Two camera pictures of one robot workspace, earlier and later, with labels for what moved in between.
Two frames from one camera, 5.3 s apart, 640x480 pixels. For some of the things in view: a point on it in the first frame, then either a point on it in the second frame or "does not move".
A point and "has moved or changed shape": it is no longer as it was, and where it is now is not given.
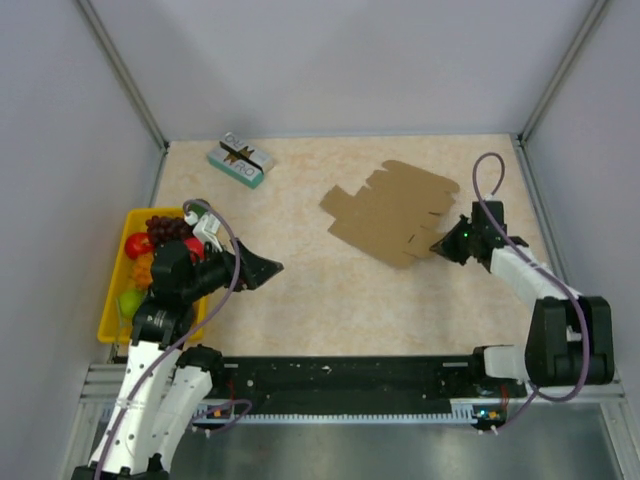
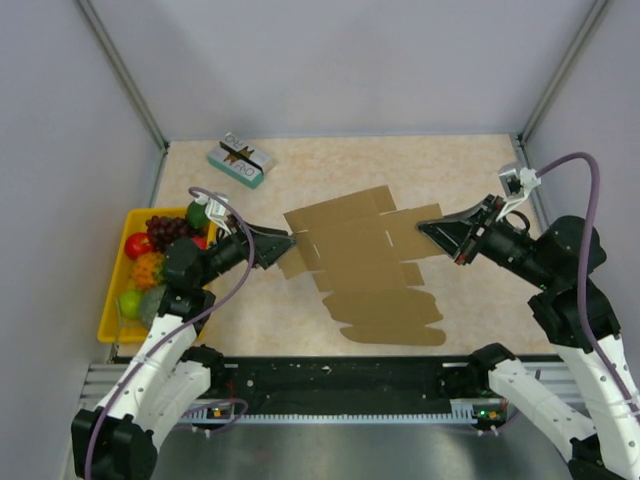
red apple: [138, 244] does not move
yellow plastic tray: [115, 328] does not move
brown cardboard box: [397, 217] has moved or changed shape
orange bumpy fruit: [142, 271] does not move
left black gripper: [254, 270] → [262, 249]
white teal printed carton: [239, 160] does not move
